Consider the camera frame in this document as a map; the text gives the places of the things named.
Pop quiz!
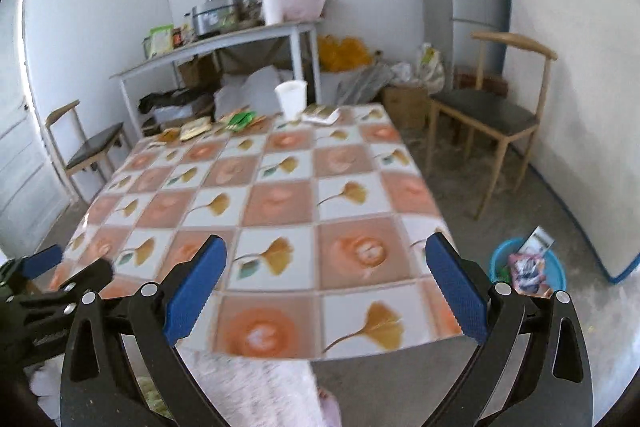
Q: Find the blue plastic basket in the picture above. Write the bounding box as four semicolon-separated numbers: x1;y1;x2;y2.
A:
489;237;567;295

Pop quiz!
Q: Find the steel cooking pot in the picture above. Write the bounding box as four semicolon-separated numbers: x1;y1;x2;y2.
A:
191;0;246;38

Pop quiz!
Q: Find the yellow plastic bag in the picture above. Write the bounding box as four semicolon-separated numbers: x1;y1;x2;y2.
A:
317;36;373;72

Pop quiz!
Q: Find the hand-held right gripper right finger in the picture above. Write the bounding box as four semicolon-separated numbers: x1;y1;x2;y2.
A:
425;232;595;427

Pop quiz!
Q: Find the beige snack packet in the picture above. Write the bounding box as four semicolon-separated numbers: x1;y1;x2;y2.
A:
180;117;213;141

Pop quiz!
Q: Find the white paper roll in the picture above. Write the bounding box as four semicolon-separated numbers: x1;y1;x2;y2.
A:
261;0;286;26

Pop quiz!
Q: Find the white printed plastic bag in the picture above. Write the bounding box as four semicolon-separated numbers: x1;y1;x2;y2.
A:
415;43;446;90

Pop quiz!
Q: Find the white paper cup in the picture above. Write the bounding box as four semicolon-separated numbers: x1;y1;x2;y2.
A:
274;80;308;119

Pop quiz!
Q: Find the green and white packet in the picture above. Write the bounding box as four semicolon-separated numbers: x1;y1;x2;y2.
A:
147;24;175;58

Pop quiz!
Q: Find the person's pink fuzzy clothing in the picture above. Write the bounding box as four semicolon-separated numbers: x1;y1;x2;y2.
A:
177;349;341;427

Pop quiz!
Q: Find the brown cloth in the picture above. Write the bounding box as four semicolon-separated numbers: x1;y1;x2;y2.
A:
215;34;296;78

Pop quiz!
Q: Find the white mattress with blue edge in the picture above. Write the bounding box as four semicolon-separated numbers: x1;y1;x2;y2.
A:
507;0;640;283

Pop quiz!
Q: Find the small wooden chair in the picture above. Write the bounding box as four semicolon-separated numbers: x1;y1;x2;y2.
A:
45;99;132;202

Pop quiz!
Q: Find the ginkgo print tablecloth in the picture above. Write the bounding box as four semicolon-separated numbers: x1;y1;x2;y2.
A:
47;103;463;362

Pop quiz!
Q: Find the white side table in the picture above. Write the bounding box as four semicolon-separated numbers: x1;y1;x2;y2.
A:
109;19;323;140

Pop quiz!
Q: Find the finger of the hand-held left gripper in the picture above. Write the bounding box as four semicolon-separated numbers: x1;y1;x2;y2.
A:
10;258;115;323
0;244;64;295

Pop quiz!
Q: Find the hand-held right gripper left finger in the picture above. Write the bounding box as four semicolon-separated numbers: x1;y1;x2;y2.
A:
60;234;228;427

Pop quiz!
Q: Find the black bag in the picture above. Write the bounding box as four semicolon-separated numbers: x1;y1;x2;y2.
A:
138;89;216;115

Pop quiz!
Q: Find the green snack packet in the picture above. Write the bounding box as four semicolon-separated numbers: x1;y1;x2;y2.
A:
226;111;257;131

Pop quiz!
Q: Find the pile of white plastic sheets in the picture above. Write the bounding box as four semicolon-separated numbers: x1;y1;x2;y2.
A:
340;62;418;105

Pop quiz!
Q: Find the cardboard box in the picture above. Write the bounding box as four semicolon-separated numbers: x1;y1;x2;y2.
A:
177;57;221;90
382;86;431;130

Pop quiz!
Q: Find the white door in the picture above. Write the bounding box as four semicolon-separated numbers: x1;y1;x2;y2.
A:
0;0;71;258

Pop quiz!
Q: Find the wooden chair with black seat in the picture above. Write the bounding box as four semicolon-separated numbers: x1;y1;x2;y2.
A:
427;32;557;220

